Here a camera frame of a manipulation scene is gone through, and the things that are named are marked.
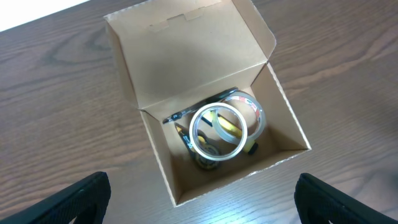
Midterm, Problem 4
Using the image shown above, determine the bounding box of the clear tape roll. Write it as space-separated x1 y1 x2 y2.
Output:
212 91 266 145

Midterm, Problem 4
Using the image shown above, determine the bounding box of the yellow correction tape dispenser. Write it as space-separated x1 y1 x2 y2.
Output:
175 123 220 170

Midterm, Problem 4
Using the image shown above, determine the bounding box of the yellow highlighter with dark cap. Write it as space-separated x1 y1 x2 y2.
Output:
201 111 258 155

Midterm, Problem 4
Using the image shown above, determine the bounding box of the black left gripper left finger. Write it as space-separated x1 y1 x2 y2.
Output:
1 172 111 224

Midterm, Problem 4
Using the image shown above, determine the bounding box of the black gel pen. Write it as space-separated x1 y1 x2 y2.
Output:
162 87 239 124

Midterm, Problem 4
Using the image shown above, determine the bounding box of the white masking tape roll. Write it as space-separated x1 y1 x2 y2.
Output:
189 103 248 161

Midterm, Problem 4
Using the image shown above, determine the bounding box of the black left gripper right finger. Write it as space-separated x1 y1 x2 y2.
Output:
294 173 397 224

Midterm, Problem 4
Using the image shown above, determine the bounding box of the cardboard box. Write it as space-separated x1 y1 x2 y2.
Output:
104 0 311 207

